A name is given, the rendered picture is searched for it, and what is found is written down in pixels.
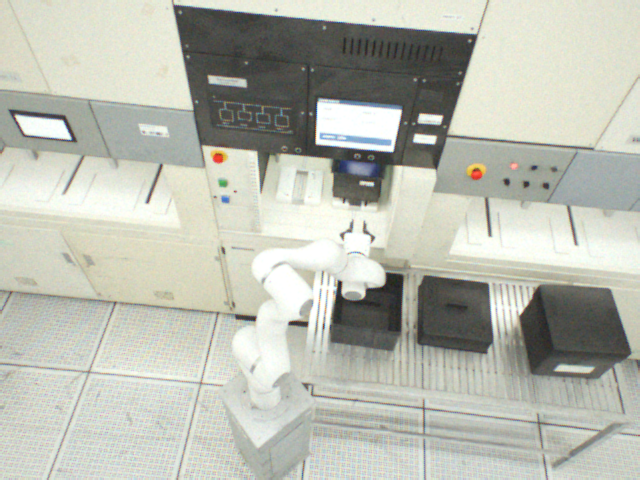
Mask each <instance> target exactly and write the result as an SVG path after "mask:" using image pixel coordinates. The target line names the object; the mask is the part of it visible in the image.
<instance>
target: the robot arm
mask: <svg viewBox="0 0 640 480"><path fill-rule="evenodd" d="M366 226H367V224H366V223H365V220H363V225H362V233H363V235H361V234H353V228H354V219H352V222H350V227H349V229H347V230H346V231H345V232H342V233H340V234H339V236H340V237H341V239H342V240H343V249H342V248H341V247H340V246H339V245H338V244H337V243H336V242H335V241H334V240H332V239H331V238H327V237H324V238H319V239H317V240H315V241H313V242H311V243H309V244H307V245H305V246H303V247H299V248H292V249H288V248H272V249H267V250H265V251H262V252H261V253H259V254H258V255H257V256H256V257H255V258H254V259H253V262H252V265H251V271H252V274H253V276H254V277H255V279H256V280H257V281H258V282H259V283H260V285H261V286H262V287H263V288H264V289H265V290H266V291H267V292H268V293H269V294H270V295H271V296H272V297H273V298H272V299H269V300H267V301H266V302H264V303H263V304H262V305H261V307H260V309H259V311H258V315H257V319H256V326H255V327H254V326H247V327H244V328H242V329H240V330H239V331H238V332H237V333H236V334H235V335H234V338H233V342H232V353H233V355H234V357H235V359H236V361H237V363H238V365H239V366H240V368H241V370H242V371H243V373H244V375H245V376H246V378H247V380H248V382H247V383H246V384H245V386H244V388H243V391H242V403H243V406H244V408H245V410H246V411H247V412H248V414H250V415H251V416H252V417H254V418H255V419H258V420H271V419H274V418H277V417H278V416H280V415H281V414H282V413H283V412H284V411H285V410H286V409H287V407H288V405H289V402H290V398H291V391H290V387H289V384H288V382H287V381H286V379H287V378H288V376H289V375H290V371H291V360H290V354H289V349H288V345H287V340H286V329H287V326H288V323H289V321H295V320H298V319H301V318H302V317H304V316H305V315H307V314H308V313H309V312H310V310H311V309H312V307H313V304H314V294H313V292H312V290H311V288H310V287H309V286H308V285H307V283H306V282H305V281H304V280H303V278H302V277H301V276H300V275H299V274H298V273H297V272H296V271H295V270H294V269H293V268H296V269H303V270H313V271H320V270H325V271H326V272H327V273H329V274H330V275H332V277H333V278H335V279H336V280H339V281H343V282H342V295H343V296H344V297H345V298H347V299H350V300H359V299H361V298H363V297H364V295H365V290H366V289H368V288H379V287H382V286H383V285H384V284H385V283H386V277H387V276H386V272H385V270H384V268H383V267H382V266H381V265H379V264H378V263H377V262H375V261H373V260H369V259H368V256H369V249H370V244H371V243H372V242H373V241H374V240H375V236H374V235H371V234H370V233H369V232H368V231H367V229H366ZM344 235H345V236H344Z"/></svg>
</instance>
